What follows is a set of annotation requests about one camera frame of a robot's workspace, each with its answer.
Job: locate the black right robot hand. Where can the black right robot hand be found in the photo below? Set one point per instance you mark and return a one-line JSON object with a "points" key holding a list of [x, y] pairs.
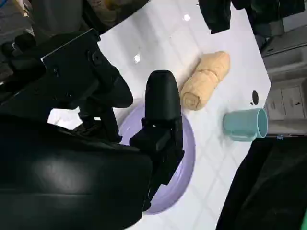
{"points": [[72, 172]]}

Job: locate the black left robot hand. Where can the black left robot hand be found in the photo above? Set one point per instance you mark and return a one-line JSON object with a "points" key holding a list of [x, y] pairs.
{"points": [[214, 16]]}

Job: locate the pale green mug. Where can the pale green mug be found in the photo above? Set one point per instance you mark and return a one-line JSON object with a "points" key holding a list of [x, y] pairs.
{"points": [[239, 123]]}

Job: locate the grey cabinet with drawers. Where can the grey cabinet with drawers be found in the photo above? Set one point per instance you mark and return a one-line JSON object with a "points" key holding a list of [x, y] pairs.
{"points": [[287, 103]]}

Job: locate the lilac plate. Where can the lilac plate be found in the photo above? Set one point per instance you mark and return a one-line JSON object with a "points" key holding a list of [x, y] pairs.
{"points": [[187, 155]]}

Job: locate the grey machine housing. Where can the grey machine housing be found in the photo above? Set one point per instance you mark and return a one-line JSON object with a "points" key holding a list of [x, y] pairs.
{"points": [[57, 14]]}

